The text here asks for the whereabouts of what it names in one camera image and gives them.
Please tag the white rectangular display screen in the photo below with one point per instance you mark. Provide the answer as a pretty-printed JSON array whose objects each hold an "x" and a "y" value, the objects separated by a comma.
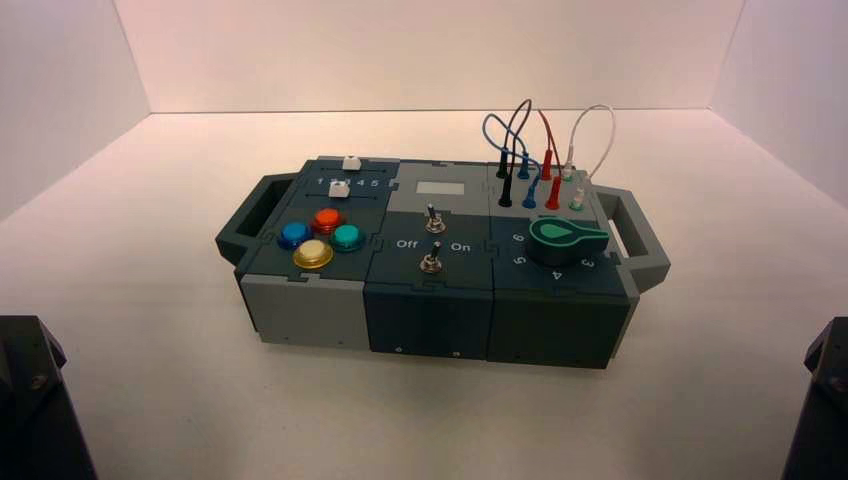
[{"x": 440, "y": 188}]

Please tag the blue round push button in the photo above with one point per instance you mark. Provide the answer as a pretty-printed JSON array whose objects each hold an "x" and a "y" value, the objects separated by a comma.
[{"x": 294, "y": 234}]

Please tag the green round push button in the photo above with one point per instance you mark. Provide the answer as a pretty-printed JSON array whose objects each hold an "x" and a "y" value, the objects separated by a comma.
[{"x": 347, "y": 236}]

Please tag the green black rotary knob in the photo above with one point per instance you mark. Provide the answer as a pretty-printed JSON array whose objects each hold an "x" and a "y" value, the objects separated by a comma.
[{"x": 556, "y": 242}]

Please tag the white slider knob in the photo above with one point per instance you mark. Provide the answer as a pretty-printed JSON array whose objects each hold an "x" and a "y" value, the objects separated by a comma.
[
  {"x": 351, "y": 163},
  {"x": 338, "y": 190}
]

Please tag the yellow round push button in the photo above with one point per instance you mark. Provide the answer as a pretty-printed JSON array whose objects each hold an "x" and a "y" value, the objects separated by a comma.
[{"x": 312, "y": 253}]

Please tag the metal toggle switch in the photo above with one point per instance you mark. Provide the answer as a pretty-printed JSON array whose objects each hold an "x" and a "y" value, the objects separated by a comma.
[
  {"x": 434, "y": 222},
  {"x": 431, "y": 263}
]

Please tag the dark grey modular control box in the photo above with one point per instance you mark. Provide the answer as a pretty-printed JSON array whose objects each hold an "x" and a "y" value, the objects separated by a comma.
[{"x": 430, "y": 324}]

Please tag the red round push button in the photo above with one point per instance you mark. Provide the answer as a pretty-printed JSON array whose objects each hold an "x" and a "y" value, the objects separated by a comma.
[{"x": 326, "y": 219}]

